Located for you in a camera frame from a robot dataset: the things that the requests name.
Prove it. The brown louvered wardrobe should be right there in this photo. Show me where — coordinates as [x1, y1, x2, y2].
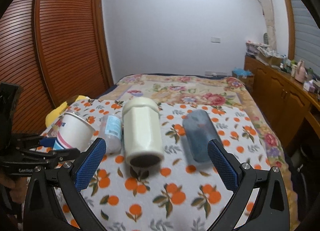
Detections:
[1, 0, 113, 133]

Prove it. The yellow plush toy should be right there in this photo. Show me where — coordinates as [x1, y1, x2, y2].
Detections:
[45, 95, 89, 128]

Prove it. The wooden sideboard cabinet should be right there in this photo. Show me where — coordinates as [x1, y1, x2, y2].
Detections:
[244, 56, 319, 153]

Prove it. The translucent plastic cup blue label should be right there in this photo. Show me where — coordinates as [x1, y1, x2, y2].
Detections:
[99, 115, 122, 154]

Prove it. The stack of patterned boxes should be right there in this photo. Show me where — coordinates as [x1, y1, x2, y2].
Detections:
[246, 41, 286, 67]

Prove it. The patterned curtain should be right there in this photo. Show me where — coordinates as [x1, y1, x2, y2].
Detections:
[259, 0, 277, 50]

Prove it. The blue bag on box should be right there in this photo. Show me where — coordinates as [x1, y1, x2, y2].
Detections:
[232, 68, 254, 84]

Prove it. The pink thermos jug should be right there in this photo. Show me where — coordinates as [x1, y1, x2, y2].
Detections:
[295, 59, 306, 83]

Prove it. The white paper cup striped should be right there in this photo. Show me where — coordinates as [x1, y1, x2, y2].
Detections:
[53, 112, 95, 152]

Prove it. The person's hand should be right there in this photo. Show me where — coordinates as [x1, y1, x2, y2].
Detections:
[0, 172, 27, 204]

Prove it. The floral bed blanket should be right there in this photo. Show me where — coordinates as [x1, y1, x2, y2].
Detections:
[99, 74, 300, 230]

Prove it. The pink tissue box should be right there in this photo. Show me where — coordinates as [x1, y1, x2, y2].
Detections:
[303, 80, 316, 93]

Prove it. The cream faceted mug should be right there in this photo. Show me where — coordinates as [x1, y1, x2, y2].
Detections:
[122, 97, 164, 168]

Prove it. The white wall switch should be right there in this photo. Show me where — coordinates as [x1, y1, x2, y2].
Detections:
[210, 37, 221, 43]

